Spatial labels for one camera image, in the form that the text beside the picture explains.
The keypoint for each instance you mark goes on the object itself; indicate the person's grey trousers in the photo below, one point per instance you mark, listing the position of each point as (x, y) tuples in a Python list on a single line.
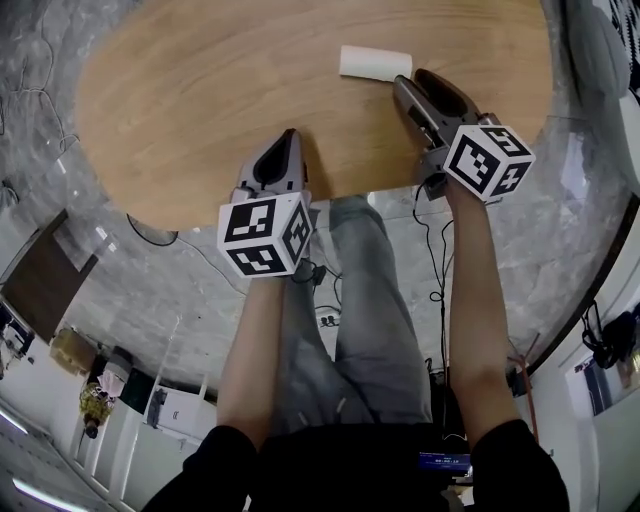
[(370, 310)]

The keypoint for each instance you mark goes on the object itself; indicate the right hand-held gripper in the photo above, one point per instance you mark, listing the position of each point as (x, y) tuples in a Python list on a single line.
[(480, 160)]

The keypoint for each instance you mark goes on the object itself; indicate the black white striped cushion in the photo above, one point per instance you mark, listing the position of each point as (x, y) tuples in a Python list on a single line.
[(625, 25)]

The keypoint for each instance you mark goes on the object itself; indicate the yellow flower plant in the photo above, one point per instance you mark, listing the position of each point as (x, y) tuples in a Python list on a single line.
[(97, 402)]

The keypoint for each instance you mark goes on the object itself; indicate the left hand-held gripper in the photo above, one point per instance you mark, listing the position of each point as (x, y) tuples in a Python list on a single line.
[(250, 225)]

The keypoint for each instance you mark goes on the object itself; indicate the cardboard box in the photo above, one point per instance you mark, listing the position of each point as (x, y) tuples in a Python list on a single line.
[(72, 350)]

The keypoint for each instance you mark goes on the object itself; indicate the person's left forearm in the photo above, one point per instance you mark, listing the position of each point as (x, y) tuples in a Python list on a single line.
[(255, 360)]

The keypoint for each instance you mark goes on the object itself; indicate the white cylindrical roll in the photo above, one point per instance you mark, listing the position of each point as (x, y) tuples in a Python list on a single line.
[(375, 62)]

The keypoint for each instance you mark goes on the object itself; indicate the black backpack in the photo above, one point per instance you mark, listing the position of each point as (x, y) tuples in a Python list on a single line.
[(617, 340)]

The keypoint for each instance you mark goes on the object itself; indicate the person's black shirt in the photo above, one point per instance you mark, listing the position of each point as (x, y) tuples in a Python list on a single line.
[(350, 470)]

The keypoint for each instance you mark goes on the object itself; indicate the black mesh waste bin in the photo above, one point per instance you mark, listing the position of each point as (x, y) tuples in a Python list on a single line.
[(145, 241)]

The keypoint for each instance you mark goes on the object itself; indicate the red stand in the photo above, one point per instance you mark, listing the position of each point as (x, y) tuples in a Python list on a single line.
[(527, 390)]

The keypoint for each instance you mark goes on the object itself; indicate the person's right forearm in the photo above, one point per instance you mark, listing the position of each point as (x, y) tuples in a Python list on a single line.
[(480, 325)]

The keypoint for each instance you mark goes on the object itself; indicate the dark wooden side table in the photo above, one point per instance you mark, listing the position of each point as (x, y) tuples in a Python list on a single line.
[(45, 280)]

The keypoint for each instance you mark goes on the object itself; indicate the blue screen device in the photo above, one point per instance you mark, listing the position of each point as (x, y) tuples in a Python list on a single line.
[(445, 462)]

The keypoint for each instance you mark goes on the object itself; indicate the white storage box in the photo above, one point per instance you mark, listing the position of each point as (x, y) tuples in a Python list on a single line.
[(175, 410)]

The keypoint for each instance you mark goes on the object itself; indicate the oval wooden table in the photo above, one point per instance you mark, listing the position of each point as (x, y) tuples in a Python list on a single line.
[(225, 100)]

